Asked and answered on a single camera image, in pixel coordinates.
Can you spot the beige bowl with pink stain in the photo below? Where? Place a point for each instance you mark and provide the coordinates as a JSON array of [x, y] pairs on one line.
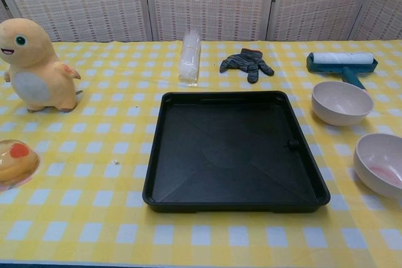
[[380, 164]]

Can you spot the black square plastic tray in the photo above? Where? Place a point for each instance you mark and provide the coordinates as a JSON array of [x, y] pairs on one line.
[[232, 155]]

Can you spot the clear wrapped plastic cup stack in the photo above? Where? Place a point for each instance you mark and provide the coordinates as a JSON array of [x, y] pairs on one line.
[[190, 61]]

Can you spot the grey striped work glove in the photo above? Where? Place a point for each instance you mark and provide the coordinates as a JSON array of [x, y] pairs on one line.
[[248, 62]]

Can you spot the woven folding screen panel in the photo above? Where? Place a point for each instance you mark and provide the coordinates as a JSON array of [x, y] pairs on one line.
[[384, 10], [210, 1], [78, 1], [320, 1]]

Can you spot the plain beige bowl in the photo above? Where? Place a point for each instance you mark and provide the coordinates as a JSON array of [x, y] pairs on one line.
[[342, 106]]

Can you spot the teal lint roller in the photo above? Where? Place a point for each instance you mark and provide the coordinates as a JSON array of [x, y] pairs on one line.
[[339, 61]]

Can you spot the yellow white checkered tablecloth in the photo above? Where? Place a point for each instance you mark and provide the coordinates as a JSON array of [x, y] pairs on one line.
[[88, 217]]

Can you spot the orange dinosaur plush toy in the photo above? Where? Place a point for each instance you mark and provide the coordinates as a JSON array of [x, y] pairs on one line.
[[37, 70]]

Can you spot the clear dome pack orange heart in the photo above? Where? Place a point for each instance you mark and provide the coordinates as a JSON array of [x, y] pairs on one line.
[[15, 162]]

